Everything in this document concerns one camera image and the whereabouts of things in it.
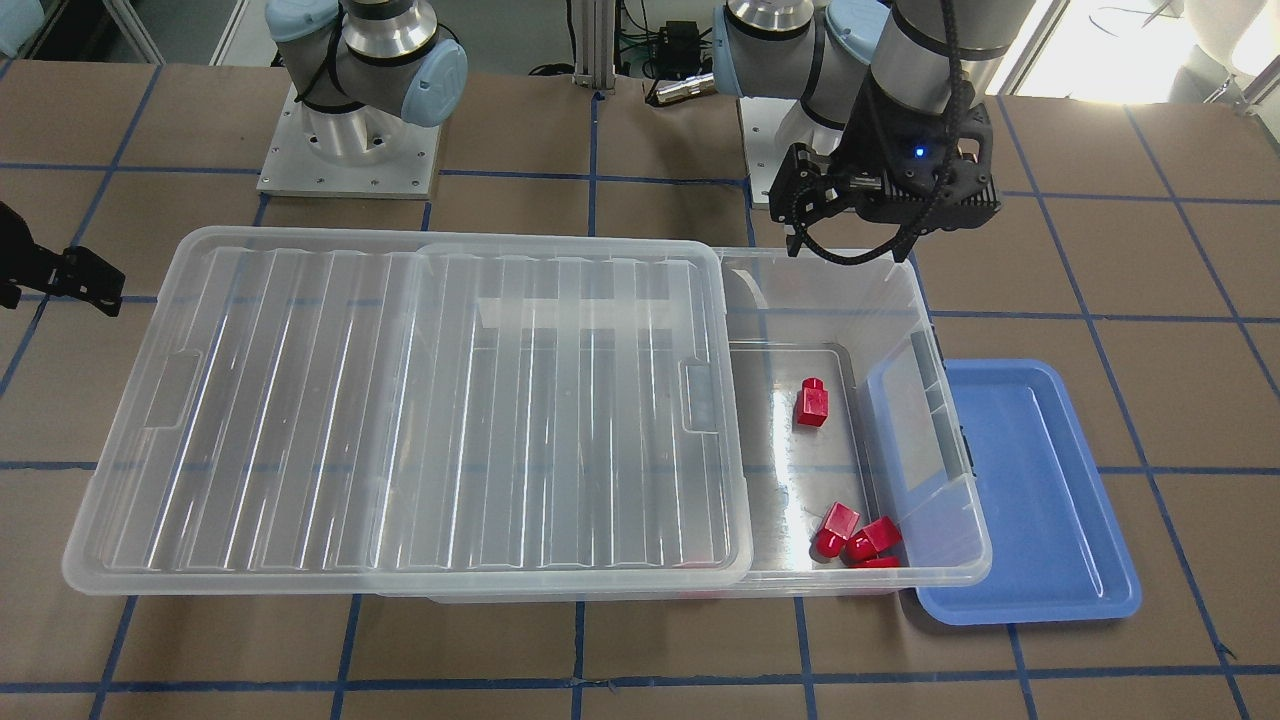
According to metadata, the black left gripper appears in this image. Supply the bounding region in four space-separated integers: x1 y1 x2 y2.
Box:
769 79 1002 234

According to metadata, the red block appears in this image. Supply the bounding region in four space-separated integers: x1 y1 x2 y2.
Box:
812 501 861 562
794 377 829 428
844 516 902 568

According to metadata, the red block front edge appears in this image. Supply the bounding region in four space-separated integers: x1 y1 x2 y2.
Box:
852 555 902 569

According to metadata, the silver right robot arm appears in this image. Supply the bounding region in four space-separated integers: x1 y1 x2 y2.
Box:
264 1 468 128

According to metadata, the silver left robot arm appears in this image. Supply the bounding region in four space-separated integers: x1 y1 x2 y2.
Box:
712 1 1033 263

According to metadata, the clear plastic storage box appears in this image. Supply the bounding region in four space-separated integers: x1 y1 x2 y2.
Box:
370 237 992 602

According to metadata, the clear plastic box lid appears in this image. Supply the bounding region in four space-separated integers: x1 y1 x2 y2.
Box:
61 225 753 600

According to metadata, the blue plastic tray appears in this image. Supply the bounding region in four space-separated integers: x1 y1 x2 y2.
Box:
916 359 1143 626

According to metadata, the black clamp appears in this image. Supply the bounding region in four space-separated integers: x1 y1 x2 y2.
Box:
1 204 125 316

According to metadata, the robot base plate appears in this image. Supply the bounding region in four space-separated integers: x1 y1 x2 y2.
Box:
739 97 844 210

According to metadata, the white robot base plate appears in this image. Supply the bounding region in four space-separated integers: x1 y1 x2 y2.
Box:
257 86 442 200

